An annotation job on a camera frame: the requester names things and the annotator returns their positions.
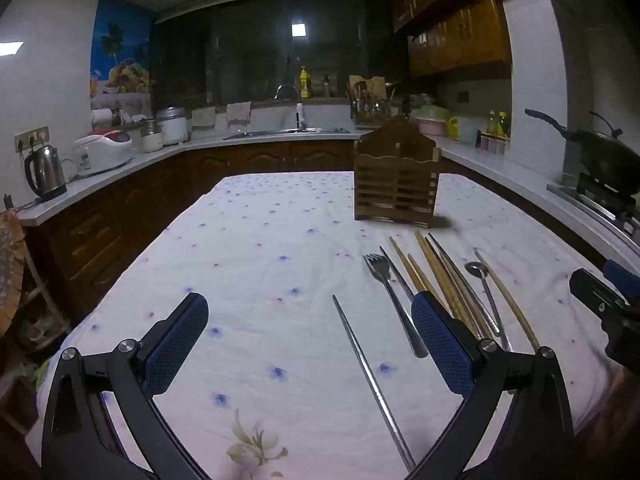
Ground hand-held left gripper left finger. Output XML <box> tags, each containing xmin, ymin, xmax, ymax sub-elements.
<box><xmin>41</xmin><ymin>291</ymin><xmax>211</xmax><ymax>480</ymax></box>

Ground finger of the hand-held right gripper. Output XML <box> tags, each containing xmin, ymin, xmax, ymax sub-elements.
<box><xmin>602</xmin><ymin>259</ymin><xmax>640</xmax><ymax>296</ymax></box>
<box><xmin>570</xmin><ymin>268</ymin><xmax>628</xmax><ymax>317</ymax></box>

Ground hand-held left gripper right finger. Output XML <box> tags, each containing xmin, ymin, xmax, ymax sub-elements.
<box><xmin>410</xmin><ymin>291</ymin><xmax>575</xmax><ymax>480</ymax></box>

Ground metal fork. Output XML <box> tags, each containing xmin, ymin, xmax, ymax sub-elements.
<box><xmin>362</xmin><ymin>253</ymin><xmax>430</xmax><ymax>359</ymax></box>

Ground dark metal chopstick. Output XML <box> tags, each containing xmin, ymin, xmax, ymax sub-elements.
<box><xmin>428</xmin><ymin>232</ymin><xmax>502</xmax><ymax>337</ymax></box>

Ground wooden chopstick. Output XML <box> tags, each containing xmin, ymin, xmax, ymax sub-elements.
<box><xmin>423</xmin><ymin>234</ymin><xmax>489</xmax><ymax>337</ymax></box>
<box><xmin>414</xmin><ymin>230</ymin><xmax>482</xmax><ymax>339</ymax></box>
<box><xmin>473</xmin><ymin>248</ymin><xmax>543</xmax><ymax>353</ymax></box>
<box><xmin>389</xmin><ymin>237</ymin><xmax>427</xmax><ymax>294</ymax></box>
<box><xmin>407</xmin><ymin>253</ymin><xmax>427</xmax><ymax>292</ymax></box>

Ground metal spoon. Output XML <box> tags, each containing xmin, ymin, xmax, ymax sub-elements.
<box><xmin>464</xmin><ymin>261</ymin><xmax>512</xmax><ymax>352</ymax></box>

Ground long metal chopstick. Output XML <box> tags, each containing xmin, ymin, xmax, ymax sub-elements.
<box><xmin>332</xmin><ymin>294</ymin><xmax>417</xmax><ymax>472</ymax></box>

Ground thin metal chopstick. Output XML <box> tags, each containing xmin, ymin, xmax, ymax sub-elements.
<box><xmin>379</xmin><ymin>245</ymin><xmax>416</xmax><ymax>292</ymax></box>

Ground wooden slatted utensil holder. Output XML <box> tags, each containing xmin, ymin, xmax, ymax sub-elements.
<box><xmin>353</xmin><ymin>115</ymin><xmax>442</xmax><ymax>229</ymax></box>

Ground gas stove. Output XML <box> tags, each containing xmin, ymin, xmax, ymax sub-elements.
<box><xmin>546</xmin><ymin>172</ymin><xmax>640</xmax><ymax>246</ymax></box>

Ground white floral tablecloth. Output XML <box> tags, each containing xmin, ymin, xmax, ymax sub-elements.
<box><xmin>25</xmin><ymin>172</ymin><xmax>621</xmax><ymax>480</ymax></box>

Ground black wok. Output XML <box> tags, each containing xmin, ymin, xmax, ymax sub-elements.
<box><xmin>524</xmin><ymin>108</ymin><xmax>640</xmax><ymax>187</ymax></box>

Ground brown lower kitchen cabinets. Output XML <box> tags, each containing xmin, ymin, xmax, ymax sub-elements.
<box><xmin>20</xmin><ymin>130</ymin><xmax>640</xmax><ymax>326</ymax></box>

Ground spice jar rack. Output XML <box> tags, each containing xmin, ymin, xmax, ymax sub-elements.
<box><xmin>476</xmin><ymin>131</ymin><xmax>512</xmax><ymax>154</ymax></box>

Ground woven wicker item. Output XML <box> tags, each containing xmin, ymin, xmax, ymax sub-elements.
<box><xmin>0</xmin><ymin>209</ymin><xmax>26</xmax><ymax>333</ymax></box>

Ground white and red rice cooker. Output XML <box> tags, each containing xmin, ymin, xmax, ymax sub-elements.
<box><xmin>74</xmin><ymin>129</ymin><xmax>135</xmax><ymax>177</ymax></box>

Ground glass jar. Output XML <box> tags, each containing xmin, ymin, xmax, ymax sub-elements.
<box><xmin>140</xmin><ymin>119</ymin><xmax>164</xmax><ymax>154</ymax></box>

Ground steel electric kettle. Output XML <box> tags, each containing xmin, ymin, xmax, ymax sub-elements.
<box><xmin>24</xmin><ymin>144</ymin><xmax>69</xmax><ymax>204</ymax></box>

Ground white pot with lid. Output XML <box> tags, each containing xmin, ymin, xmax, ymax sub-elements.
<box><xmin>156</xmin><ymin>106</ymin><xmax>191</xmax><ymax>147</ymax></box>

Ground pink and green container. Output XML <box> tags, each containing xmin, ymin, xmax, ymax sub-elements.
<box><xmin>414</xmin><ymin>104</ymin><xmax>452</xmax><ymax>137</ymax></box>

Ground steel kitchen sink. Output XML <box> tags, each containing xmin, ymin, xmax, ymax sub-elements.
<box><xmin>222</xmin><ymin>127</ymin><xmax>352</xmax><ymax>141</ymax></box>

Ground pink hanging towel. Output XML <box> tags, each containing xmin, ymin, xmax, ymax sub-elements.
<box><xmin>226</xmin><ymin>101</ymin><xmax>253</xmax><ymax>127</ymax></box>

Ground wooden knife rack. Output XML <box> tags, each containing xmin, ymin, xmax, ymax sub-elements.
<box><xmin>348</xmin><ymin>74</ymin><xmax>392</xmax><ymax>129</ymax></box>

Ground curved kitchen faucet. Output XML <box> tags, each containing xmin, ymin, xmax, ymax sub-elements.
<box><xmin>274</xmin><ymin>83</ymin><xmax>307</xmax><ymax>132</ymax></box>

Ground wooden upper cabinets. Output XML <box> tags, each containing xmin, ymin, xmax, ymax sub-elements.
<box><xmin>382</xmin><ymin>0</ymin><xmax>513</xmax><ymax>79</ymax></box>

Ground dark kitchen window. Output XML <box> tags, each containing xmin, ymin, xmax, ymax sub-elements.
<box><xmin>154</xmin><ymin>0</ymin><xmax>397</xmax><ymax>107</ymax></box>

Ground wall power socket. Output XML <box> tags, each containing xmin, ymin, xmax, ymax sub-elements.
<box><xmin>14</xmin><ymin>125</ymin><xmax>50</xmax><ymax>154</ymax></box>

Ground tropical fruit wall poster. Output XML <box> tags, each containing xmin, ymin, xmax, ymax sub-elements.
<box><xmin>90</xmin><ymin>0</ymin><xmax>154</xmax><ymax>111</ymax></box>

